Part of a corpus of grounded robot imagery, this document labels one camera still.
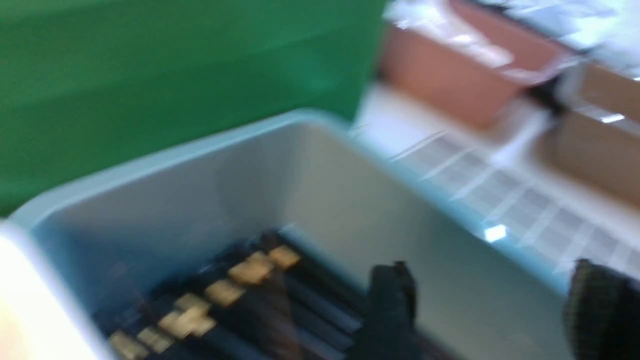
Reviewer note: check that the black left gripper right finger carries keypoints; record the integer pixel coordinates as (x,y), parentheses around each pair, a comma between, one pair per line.
(601,316)

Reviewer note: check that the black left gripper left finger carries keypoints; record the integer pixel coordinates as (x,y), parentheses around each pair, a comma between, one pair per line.
(388,329)

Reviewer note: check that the grey grid table mat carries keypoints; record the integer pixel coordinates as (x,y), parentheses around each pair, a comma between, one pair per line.
(551,231)

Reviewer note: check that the bundle of black chopsticks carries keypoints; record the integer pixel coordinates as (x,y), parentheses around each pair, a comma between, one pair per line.
(260,299)

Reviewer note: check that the blue chopstick tray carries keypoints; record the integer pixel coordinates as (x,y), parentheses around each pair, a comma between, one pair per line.
(111,236)

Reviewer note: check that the brown cardboard box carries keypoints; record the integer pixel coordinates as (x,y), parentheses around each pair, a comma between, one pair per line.
(470,63)

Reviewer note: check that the white spoon tray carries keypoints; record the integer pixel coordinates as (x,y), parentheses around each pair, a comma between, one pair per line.
(38,318)

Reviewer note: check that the green cloth backdrop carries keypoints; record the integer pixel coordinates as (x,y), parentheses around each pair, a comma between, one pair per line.
(90,84)

